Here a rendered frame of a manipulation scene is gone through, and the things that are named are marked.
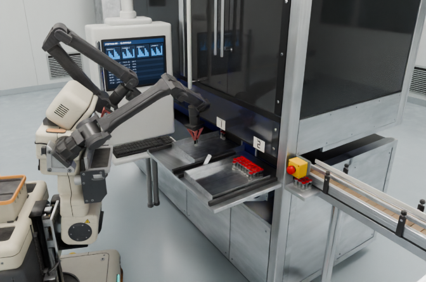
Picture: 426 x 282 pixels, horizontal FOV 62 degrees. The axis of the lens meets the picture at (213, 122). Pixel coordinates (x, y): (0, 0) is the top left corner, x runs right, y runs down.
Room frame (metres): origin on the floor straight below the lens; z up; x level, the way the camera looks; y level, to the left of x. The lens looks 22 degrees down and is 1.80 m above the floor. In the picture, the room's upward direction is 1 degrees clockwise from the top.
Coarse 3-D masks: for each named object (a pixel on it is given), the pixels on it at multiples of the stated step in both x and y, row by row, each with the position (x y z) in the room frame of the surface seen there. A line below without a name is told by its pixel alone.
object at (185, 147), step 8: (200, 136) 2.01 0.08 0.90; (208, 136) 2.04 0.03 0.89; (216, 136) 2.06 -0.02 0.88; (176, 144) 1.91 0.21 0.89; (184, 144) 1.93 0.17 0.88; (192, 144) 1.94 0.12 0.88; (200, 144) 1.94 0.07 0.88; (208, 144) 1.94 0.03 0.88; (216, 144) 1.94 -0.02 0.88; (224, 144) 1.94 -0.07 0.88; (232, 144) 1.94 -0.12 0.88; (184, 152) 1.77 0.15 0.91; (192, 152) 1.83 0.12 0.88; (200, 152) 1.84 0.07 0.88; (208, 152) 1.84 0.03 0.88; (216, 152) 1.84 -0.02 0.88; (224, 152) 1.80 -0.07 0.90; (192, 160) 1.70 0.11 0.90; (200, 160) 1.71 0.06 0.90
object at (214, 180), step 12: (204, 168) 1.62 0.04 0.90; (216, 168) 1.65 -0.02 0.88; (228, 168) 1.65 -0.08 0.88; (192, 180) 1.49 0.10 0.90; (204, 180) 1.53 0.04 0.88; (216, 180) 1.53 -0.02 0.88; (228, 180) 1.53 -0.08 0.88; (240, 180) 1.53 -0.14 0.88; (204, 192) 1.40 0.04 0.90; (216, 192) 1.42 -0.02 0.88; (228, 192) 1.39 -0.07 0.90
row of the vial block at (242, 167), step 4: (236, 160) 1.65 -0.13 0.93; (236, 164) 1.64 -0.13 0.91; (240, 164) 1.62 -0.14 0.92; (244, 164) 1.61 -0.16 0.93; (236, 168) 1.64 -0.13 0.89; (240, 168) 1.62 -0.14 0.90; (244, 168) 1.59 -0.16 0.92; (248, 168) 1.57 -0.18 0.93; (244, 172) 1.59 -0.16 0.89; (256, 172) 1.54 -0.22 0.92
